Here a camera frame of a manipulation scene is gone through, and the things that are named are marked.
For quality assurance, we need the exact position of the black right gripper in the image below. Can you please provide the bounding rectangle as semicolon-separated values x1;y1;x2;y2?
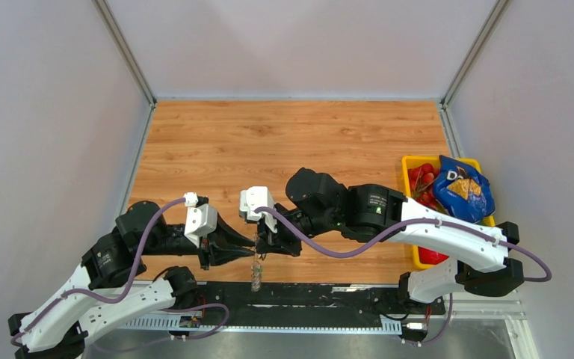
256;202;341;257

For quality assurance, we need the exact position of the red plastic fruit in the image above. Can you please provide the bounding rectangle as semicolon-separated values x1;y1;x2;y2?
418;247;448;266

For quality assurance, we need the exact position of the blue chips bag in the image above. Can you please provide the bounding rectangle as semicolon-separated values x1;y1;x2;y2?
432;155;496;223

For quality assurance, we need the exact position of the large metal key ring plate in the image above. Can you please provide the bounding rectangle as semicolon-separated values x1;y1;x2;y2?
250;254;262;292

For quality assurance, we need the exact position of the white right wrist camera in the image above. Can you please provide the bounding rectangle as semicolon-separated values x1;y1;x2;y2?
238;186;277;233

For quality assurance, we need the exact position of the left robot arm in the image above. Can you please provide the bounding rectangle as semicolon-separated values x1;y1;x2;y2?
8;193;253;358

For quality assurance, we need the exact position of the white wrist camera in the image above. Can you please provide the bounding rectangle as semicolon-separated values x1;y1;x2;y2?
183;192;217;248
238;186;277;233

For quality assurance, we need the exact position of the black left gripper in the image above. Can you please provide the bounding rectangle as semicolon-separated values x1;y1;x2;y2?
141;209;257;269

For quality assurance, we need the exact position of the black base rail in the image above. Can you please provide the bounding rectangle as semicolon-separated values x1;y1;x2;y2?
114;280;446;338

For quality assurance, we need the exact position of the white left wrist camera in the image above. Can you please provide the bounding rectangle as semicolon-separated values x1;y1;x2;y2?
183;192;217;248

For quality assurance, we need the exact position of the red cherries bunch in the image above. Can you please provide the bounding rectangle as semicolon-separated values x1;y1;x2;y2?
407;163;440;210

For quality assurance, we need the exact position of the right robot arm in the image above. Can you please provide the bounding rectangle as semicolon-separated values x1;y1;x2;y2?
239;168;525;313

